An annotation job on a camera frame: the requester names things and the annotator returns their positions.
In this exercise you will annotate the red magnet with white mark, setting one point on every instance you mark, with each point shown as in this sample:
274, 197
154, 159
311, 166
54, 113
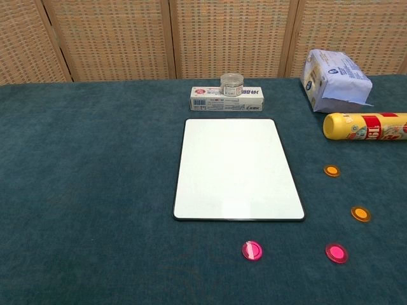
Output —
252, 251

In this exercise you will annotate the round yellow magnet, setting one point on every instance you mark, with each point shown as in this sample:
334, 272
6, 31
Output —
361, 213
331, 170

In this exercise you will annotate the plain round red magnet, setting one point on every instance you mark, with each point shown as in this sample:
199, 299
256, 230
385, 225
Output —
336, 253

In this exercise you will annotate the white rectangular board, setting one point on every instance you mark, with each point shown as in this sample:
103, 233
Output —
238, 168

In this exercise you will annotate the white toothpaste box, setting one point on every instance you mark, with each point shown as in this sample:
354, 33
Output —
229, 104

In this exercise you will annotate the clear round plastic jar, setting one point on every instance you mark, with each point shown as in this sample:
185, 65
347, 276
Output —
232, 84

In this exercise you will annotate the teal table mat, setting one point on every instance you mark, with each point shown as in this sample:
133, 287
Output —
95, 190

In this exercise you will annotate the woven bamboo screen panel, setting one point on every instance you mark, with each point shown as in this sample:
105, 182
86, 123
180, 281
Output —
22, 41
349, 25
229, 35
111, 38

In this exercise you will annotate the white and blue package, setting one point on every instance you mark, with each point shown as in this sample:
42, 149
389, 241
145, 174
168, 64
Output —
337, 82

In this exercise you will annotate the yellow bottle with red label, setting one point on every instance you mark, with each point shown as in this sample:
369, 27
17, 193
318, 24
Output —
365, 127

